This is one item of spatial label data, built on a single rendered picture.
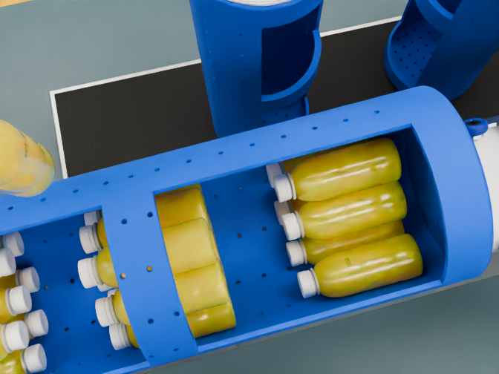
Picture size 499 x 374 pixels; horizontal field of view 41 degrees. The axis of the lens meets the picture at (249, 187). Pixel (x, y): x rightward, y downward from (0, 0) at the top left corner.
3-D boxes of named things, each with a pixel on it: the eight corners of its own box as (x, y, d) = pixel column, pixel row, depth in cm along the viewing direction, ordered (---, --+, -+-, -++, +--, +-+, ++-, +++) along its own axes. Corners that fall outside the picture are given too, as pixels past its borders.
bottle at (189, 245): (220, 272, 88) (99, 305, 87) (214, 248, 94) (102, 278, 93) (207, 230, 85) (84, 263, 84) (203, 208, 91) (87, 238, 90)
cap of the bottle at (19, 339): (18, 351, 92) (31, 348, 92) (8, 350, 88) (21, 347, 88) (13, 323, 93) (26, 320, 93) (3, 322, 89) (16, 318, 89)
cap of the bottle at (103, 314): (116, 315, 94) (105, 319, 94) (108, 292, 92) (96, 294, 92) (115, 329, 90) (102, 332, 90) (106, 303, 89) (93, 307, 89)
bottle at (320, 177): (383, 133, 98) (278, 160, 97) (397, 139, 92) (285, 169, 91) (391, 174, 100) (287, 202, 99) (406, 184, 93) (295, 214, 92)
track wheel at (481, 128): (493, 132, 109) (492, 121, 109) (468, 139, 109) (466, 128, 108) (480, 125, 114) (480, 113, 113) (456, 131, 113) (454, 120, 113)
